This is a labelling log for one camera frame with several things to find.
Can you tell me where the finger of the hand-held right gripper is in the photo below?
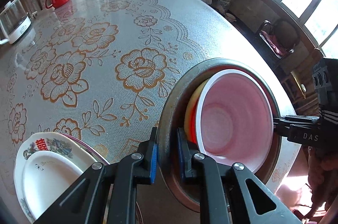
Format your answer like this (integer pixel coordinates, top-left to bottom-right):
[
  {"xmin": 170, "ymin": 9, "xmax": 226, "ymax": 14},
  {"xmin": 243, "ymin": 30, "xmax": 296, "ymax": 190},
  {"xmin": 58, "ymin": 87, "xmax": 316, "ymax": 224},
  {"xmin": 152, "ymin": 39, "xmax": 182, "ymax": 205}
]
[{"xmin": 273, "ymin": 115, "xmax": 320, "ymax": 136}]

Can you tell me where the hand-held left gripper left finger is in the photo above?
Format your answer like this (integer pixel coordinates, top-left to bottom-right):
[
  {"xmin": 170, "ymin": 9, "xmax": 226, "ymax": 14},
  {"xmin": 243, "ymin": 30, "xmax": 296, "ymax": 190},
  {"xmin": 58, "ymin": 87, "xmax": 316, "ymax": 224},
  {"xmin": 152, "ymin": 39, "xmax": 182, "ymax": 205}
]
[{"xmin": 37, "ymin": 127, "xmax": 159, "ymax": 224}]

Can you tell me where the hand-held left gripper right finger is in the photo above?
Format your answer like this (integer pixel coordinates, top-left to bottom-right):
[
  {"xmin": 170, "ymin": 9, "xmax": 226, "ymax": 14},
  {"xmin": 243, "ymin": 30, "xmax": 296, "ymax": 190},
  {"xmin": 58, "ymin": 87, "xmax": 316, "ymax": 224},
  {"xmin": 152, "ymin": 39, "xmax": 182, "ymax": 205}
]
[{"xmin": 176, "ymin": 127, "xmax": 301, "ymax": 224}]

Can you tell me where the yellow plastic bowl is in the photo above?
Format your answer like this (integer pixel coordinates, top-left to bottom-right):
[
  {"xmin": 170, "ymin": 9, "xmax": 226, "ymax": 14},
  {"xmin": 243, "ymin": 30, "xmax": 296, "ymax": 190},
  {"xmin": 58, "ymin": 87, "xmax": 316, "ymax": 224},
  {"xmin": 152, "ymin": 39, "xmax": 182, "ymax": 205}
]
[{"xmin": 183, "ymin": 81, "xmax": 209, "ymax": 144}]

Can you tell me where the red plastic bowl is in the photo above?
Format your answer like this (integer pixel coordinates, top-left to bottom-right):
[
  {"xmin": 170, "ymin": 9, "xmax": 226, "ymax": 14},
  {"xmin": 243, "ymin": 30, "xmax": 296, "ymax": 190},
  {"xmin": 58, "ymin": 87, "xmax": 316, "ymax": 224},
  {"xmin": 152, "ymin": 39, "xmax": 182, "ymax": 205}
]
[{"xmin": 194, "ymin": 69, "xmax": 274, "ymax": 174}]

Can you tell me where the stainless steel bowl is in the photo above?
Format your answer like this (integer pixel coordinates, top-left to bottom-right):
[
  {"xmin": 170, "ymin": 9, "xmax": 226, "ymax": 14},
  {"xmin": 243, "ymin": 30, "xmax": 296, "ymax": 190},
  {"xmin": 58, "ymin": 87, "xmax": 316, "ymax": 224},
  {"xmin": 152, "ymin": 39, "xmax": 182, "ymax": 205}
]
[{"xmin": 158, "ymin": 57, "xmax": 282, "ymax": 212}]

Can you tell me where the large floral plate pink rim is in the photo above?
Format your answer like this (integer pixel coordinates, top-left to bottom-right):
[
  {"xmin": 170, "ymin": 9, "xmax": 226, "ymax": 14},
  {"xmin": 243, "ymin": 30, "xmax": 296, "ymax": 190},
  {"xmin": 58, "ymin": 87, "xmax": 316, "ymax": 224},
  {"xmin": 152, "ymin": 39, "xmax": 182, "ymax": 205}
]
[{"xmin": 62, "ymin": 133, "xmax": 110, "ymax": 165}]

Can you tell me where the large floral white plate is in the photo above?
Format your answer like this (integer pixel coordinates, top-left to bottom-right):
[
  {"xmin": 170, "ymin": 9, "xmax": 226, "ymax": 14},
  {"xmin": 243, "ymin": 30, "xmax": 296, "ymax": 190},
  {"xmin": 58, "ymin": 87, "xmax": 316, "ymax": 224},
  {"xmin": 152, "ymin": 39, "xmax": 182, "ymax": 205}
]
[{"xmin": 14, "ymin": 131, "xmax": 97, "ymax": 224}]

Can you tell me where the small white plate rose print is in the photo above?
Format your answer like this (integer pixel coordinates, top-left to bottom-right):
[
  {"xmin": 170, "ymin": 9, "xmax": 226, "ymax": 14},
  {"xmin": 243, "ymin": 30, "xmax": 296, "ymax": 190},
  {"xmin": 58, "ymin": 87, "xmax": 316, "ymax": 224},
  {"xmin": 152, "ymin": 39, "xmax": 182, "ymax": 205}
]
[{"xmin": 22, "ymin": 151, "xmax": 85, "ymax": 220}]

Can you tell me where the person's right hand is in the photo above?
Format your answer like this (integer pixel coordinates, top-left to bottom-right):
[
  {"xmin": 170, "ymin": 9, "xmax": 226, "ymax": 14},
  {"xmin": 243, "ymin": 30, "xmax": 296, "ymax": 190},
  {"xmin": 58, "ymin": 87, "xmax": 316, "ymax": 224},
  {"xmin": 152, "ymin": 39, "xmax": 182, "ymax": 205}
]
[{"xmin": 308, "ymin": 146, "xmax": 338, "ymax": 216}]

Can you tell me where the dark chair pink cushion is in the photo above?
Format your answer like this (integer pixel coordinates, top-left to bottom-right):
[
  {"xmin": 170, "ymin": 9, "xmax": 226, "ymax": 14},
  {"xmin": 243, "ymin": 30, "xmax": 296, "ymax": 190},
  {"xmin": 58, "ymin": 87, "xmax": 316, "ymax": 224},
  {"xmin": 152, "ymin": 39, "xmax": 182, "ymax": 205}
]
[{"xmin": 259, "ymin": 18, "xmax": 300, "ymax": 59}]

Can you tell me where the white glass electric kettle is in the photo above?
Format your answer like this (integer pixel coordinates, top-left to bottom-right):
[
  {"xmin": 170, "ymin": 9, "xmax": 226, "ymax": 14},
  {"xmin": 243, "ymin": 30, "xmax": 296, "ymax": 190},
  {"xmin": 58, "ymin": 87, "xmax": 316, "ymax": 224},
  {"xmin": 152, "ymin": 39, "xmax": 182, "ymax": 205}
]
[{"xmin": 0, "ymin": 0, "xmax": 33, "ymax": 45}]

